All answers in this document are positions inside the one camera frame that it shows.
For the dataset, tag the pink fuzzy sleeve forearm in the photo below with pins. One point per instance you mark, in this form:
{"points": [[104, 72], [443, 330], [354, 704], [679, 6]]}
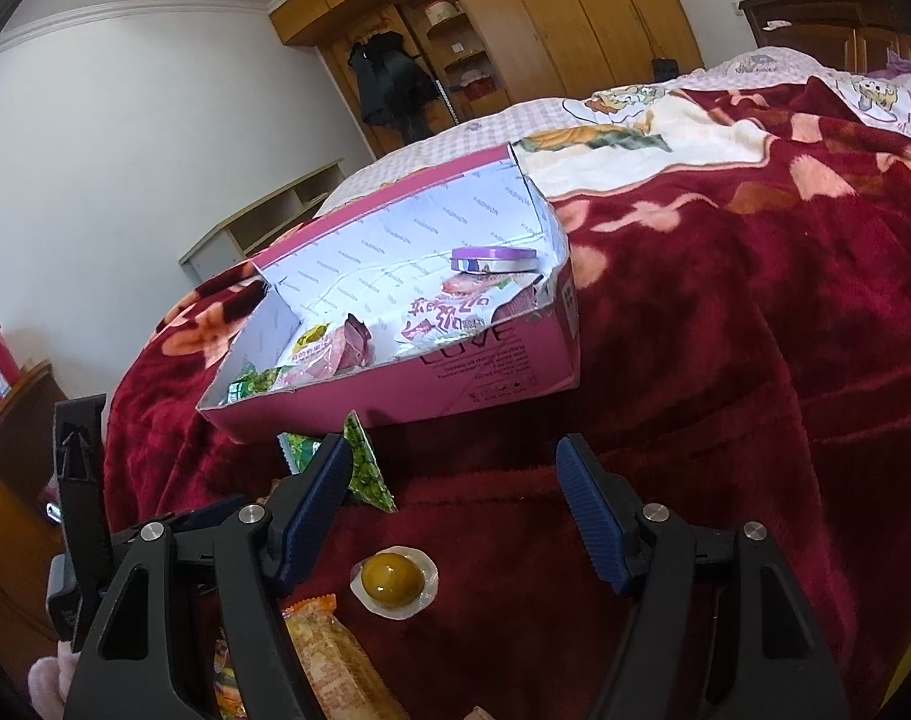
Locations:
{"points": [[49, 682]]}

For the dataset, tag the purple snack tin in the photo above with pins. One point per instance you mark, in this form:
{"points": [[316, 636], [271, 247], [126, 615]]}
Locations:
{"points": [[491, 259]]}

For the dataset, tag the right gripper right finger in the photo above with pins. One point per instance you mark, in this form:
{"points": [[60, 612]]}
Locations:
{"points": [[719, 625]]}

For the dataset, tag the pink cardboard box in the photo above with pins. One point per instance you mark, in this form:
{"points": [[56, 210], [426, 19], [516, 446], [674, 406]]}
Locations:
{"points": [[370, 258]]}

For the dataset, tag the pink peach jelly pouch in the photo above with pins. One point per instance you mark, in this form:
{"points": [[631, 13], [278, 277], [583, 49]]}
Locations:
{"points": [[346, 346]]}

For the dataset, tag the large green pea snack bag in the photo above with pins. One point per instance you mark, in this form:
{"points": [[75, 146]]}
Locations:
{"points": [[252, 381]]}

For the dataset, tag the red floral fleece blanket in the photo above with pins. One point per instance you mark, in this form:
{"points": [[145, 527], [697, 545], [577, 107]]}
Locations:
{"points": [[746, 348]]}

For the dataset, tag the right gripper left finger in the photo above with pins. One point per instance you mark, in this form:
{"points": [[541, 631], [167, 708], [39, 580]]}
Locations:
{"points": [[150, 650]]}

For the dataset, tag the wooden side cabinet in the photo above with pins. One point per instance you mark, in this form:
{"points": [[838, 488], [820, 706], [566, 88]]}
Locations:
{"points": [[28, 538]]}

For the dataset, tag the wooden headboard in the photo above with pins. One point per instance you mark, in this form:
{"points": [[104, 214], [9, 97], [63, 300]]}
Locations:
{"points": [[849, 35]]}

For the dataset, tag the orange rice cracker pack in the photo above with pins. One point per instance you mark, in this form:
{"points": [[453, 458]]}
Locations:
{"points": [[341, 675]]}

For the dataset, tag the dark hanging coat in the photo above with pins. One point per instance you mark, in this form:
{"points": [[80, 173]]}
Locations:
{"points": [[393, 89]]}

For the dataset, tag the white low shelf unit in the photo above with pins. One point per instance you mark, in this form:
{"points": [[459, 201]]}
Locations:
{"points": [[251, 229]]}

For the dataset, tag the black bag by wardrobe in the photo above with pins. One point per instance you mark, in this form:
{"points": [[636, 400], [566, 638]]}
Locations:
{"points": [[664, 69]]}

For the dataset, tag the wooden wardrobe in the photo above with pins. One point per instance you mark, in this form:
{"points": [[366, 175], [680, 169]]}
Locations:
{"points": [[489, 54]]}

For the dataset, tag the yellow pastry packet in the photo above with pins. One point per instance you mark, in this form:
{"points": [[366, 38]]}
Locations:
{"points": [[313, 335]]}

